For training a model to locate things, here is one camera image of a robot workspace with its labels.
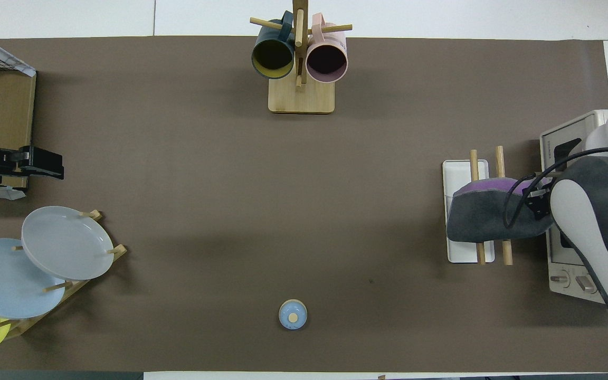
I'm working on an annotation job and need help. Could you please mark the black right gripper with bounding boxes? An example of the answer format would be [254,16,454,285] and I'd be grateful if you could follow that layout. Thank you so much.
[526,187,553,221]

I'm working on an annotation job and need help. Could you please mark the purple and grey towel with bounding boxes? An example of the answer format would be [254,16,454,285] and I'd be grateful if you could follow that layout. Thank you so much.
[445,177,555,244]

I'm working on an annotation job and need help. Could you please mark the white towel rack wooden bars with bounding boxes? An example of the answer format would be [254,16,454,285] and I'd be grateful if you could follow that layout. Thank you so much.
[442,146,514,266]

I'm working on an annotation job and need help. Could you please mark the wooden plate rack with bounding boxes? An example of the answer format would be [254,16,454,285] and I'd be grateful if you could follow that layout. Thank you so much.
[0,210,128,340]

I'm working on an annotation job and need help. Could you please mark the wooden shelf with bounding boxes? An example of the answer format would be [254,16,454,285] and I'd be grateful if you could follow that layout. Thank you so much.
[0,41,37,191]

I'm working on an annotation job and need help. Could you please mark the beige toaster oven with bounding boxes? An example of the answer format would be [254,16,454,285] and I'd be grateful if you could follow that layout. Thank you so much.
[539,109,608,305]

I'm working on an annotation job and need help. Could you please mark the grey plate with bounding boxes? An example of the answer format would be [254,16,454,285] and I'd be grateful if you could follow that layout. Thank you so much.
[21,206,115,281]

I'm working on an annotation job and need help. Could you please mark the light blue plate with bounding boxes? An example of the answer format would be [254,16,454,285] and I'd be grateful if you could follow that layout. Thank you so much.
[0,238,66,319]

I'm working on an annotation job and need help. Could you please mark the brown table mat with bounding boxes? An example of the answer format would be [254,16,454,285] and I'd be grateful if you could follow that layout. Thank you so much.
[0,35,608,373]

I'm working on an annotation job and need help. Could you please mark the dark teal mug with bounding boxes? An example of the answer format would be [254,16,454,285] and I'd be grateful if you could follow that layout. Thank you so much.
[251,11,297,80]

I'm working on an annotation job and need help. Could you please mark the pink mug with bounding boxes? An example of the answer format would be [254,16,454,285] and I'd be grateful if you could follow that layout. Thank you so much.
[306,13,348,84]

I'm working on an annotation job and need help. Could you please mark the wooden mug tree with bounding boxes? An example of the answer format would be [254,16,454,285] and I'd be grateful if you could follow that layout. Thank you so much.
[250,0,353,115]

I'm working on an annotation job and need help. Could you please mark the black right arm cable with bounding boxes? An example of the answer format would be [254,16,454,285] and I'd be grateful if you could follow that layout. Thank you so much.
[502,147,608,230]

